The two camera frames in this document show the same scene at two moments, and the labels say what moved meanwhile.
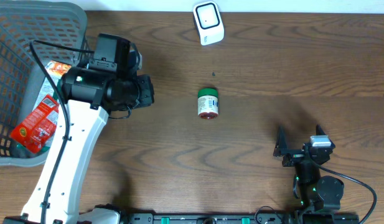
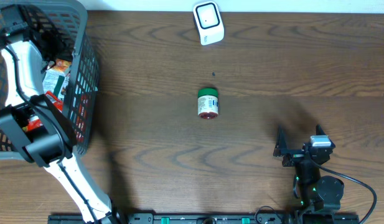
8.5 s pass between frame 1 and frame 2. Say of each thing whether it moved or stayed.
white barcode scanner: stayed
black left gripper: moved
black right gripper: stayed
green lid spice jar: stayed
